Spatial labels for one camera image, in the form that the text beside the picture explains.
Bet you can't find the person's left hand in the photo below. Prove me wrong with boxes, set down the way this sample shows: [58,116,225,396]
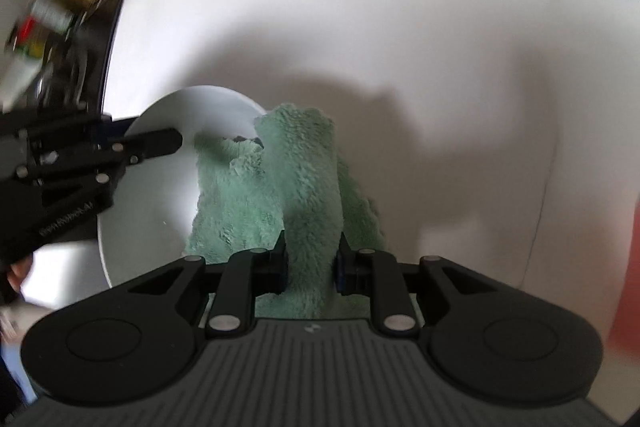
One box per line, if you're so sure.
[6,255,35,300]

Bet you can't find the green fluffy cloth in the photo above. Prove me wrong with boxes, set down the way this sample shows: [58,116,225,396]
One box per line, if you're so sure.
[185,103,386,321]

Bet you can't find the red label bottle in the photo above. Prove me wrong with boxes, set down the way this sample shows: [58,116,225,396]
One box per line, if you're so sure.
[12,18,43,50]

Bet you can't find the white plate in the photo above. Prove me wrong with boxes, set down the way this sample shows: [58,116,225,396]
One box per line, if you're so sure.
[96,85,269,291]

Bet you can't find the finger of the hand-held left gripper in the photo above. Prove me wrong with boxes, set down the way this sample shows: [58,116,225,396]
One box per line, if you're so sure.
[22,110,128,158]
[19,128,184,204]

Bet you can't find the white bottle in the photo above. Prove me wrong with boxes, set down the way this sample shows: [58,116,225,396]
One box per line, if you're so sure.
[0,54,47,110]

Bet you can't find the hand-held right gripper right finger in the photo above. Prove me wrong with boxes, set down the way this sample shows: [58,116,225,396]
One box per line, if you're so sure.
[335,232,501,338]

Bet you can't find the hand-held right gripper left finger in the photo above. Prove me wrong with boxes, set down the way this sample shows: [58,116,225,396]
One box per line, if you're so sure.
[128,231,289,339]

